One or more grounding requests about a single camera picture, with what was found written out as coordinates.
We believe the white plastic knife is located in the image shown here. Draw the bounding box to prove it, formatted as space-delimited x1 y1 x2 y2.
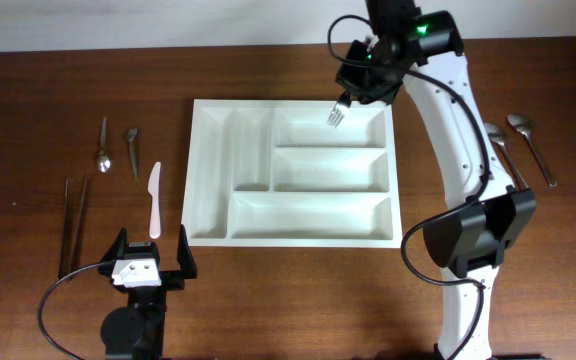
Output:
147 162 162 239

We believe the black cable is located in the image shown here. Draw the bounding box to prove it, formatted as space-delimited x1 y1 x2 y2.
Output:
37 261 113 360
326 13 493 360

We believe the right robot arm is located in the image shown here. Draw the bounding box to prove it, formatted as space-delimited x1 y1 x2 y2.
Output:
331 0 537 359

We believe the silver fork with round handle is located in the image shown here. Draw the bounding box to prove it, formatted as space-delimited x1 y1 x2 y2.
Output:
327 91 352 127

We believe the right black cable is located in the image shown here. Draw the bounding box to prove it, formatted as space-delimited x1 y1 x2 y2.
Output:
326 13 493 360

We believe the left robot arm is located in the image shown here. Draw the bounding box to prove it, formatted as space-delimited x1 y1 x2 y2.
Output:
99 227 198 359

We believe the small silver teaspoon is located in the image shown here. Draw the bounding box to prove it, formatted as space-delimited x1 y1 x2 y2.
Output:
97 117 111 173

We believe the small dark teaspoon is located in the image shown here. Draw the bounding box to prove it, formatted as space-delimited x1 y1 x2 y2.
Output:
126 128 139 181

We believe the left black cable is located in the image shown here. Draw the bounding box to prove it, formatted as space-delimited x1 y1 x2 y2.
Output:
37 261 113 360

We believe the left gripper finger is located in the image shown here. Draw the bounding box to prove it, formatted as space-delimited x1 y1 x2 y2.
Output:
101 228 127 263
177 224 197 278

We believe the white plastic cutlery tray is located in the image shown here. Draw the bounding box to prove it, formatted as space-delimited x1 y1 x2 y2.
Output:
181 99 403 248

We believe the silver tablespoon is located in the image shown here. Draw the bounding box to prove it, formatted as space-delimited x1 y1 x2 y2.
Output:
507 114 558 187
484 123 529 190

